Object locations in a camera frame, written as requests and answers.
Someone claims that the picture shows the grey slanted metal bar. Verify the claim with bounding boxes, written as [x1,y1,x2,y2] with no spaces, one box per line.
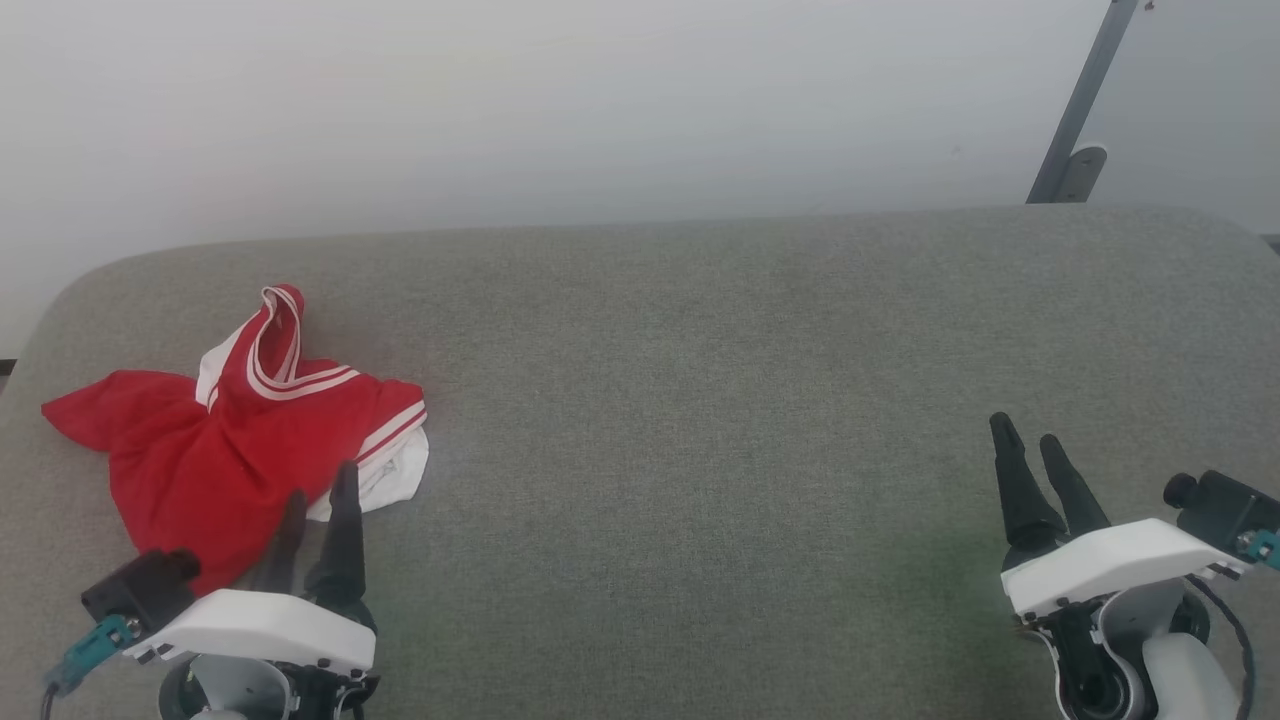
[1027,0,1142,205]

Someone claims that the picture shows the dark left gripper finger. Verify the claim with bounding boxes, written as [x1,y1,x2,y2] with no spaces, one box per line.
[304,461,377,627]
[250,489,309,594]

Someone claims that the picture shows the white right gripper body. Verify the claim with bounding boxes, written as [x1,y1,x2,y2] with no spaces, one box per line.
[1001,517,1252,618]

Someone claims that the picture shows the teal right camera connector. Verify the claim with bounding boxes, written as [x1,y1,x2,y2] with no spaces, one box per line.
[1238,529,1280,573]

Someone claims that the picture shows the teal left camera connector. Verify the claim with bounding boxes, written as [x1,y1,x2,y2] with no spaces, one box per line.
[45,614,142,697]

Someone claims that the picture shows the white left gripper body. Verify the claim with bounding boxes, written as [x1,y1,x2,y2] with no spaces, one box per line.
[125,588,380,720]

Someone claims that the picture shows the grey fabric sofa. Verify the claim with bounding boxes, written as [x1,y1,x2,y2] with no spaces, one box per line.
[0,205,1280,720]

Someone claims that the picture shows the teal camera connector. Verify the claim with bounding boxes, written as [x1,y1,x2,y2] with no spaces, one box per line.
[1238,529,1280,573]
[45,614,142,697]

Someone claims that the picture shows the grey metal bar bracket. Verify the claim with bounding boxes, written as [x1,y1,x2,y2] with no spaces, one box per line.
[1054,145,1109,205]

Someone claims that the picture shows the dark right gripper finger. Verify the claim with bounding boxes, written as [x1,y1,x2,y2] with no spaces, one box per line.
[989,411,1070,572]
[1039,432,1112,540]

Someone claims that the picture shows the red shirt with white trim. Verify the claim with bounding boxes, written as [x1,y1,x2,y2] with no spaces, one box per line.
[42,284,431,599]

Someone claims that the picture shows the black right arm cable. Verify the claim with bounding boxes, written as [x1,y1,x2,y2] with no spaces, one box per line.
[1185,574,1257,720]

